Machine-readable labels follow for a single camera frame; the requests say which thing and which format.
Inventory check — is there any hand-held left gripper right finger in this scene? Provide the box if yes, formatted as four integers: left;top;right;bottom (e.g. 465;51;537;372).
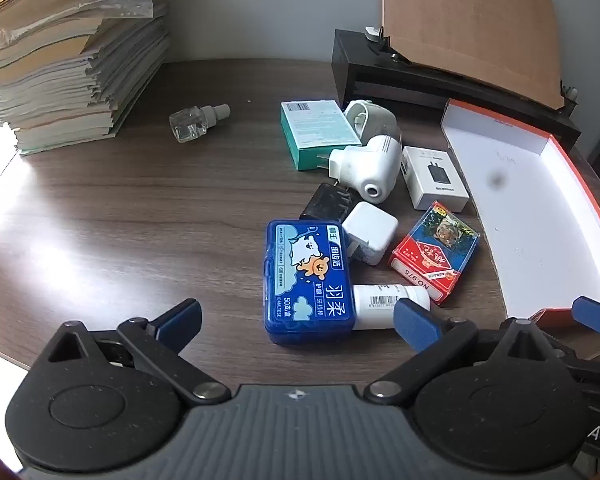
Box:
364;298;576;406

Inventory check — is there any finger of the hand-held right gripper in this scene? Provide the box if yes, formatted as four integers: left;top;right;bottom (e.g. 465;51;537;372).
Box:
571;296;600;335

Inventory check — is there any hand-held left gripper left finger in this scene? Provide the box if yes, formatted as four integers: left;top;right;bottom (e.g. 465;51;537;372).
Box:
30;298;231;407

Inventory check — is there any small white bottle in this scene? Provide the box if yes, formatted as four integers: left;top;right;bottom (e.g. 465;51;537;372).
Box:
352;284;431;331

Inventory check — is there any white cube charger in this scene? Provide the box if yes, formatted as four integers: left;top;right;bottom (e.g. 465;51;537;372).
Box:
341;201;400;266

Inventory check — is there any blue floss pick box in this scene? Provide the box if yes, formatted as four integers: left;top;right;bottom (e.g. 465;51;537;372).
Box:
264;219;357;346

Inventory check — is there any orange and white cardboard box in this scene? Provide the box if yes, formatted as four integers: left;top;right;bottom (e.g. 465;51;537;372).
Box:
440;99;600;328

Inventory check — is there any white charger box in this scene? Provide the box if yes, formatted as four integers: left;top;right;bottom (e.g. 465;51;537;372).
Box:
401;146;470;212

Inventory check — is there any white plug-in heater with bottle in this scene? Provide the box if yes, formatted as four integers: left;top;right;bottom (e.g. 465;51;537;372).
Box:
328;135;403;205

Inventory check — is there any clear liquid bottle with cap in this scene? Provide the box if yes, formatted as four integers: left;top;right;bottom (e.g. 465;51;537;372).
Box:
169;104;231;144

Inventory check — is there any white heater with green leaf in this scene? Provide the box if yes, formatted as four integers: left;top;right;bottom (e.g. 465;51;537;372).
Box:
344;100;400;143

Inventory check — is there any red playing card box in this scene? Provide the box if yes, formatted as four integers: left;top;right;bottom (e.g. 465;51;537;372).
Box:
388;201;481;307

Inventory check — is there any black charger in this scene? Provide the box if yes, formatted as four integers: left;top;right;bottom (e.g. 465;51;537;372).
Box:
300;182;361;223

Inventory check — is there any teal and white box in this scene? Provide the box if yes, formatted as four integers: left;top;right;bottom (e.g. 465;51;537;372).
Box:
280;100;358;171

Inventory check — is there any black desk riser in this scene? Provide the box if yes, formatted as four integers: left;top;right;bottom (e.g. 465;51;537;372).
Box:
331;29;581;153

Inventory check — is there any stack of books and papers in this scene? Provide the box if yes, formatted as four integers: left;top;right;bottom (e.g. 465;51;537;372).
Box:
0;0;186;157

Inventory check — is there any wooden stand board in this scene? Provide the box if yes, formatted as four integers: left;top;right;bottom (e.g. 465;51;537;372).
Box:
381;0;567;110

